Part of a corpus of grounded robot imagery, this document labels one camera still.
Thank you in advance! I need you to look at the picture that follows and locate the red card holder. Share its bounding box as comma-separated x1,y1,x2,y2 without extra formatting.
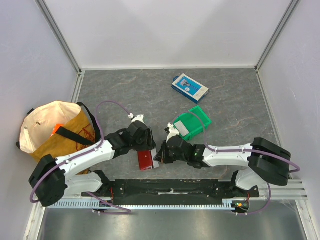
137,150,154,171

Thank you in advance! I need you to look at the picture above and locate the white credit card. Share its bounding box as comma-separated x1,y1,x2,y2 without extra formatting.
173,120,190,137

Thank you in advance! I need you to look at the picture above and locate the green plastic bin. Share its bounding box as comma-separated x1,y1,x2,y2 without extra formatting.
174,105,212,141

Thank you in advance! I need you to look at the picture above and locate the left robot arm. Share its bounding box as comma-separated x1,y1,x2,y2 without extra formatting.
29,121,156,207

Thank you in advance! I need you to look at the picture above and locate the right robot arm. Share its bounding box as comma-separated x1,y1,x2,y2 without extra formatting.
154,135,291,197

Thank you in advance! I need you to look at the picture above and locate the blue white product box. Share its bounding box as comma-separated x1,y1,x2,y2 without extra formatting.
171,73,209,104

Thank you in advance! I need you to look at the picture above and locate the orange item in bag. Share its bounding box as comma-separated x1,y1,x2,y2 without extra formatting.
51,123,64,137

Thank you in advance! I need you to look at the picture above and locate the brown paper tote bag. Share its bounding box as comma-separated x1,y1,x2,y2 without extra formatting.
16,100,101,163

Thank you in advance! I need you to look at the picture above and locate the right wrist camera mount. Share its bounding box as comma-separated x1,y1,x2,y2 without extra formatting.
164,122,180,141

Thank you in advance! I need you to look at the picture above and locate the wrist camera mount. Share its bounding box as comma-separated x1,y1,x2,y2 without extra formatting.
128,113,145,124
164,122,180,141

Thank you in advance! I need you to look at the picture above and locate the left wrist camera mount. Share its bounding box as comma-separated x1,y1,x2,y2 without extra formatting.
128,113,145,124

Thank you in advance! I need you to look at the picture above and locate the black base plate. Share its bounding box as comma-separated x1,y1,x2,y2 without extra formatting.
93,179,260,200

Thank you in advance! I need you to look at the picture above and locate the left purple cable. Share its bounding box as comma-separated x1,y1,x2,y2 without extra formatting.
29,100,133,216

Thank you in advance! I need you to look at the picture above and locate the purple cable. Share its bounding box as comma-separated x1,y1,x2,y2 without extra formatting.
29,100,133,216
171,111,301,216

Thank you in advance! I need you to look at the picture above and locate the grey slotted cable duct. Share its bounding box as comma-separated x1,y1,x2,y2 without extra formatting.
49,196,235,211

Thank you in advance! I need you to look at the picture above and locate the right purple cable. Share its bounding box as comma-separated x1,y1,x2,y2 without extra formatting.
171,111,301,216

